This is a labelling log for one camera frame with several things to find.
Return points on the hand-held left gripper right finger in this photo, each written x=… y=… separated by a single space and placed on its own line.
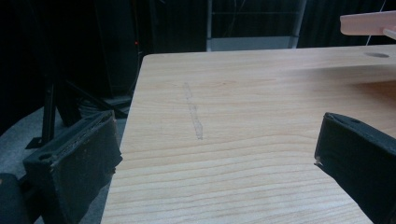
x=361 y=161

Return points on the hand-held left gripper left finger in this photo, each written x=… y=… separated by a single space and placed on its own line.
x=77 y=161

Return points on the black tripod stand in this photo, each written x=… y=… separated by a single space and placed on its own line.
x=59 y=102

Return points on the pale pink object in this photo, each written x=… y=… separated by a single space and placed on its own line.
x=367 y=23

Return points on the metal stand frame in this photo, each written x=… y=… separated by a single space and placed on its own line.
x=252 y=37

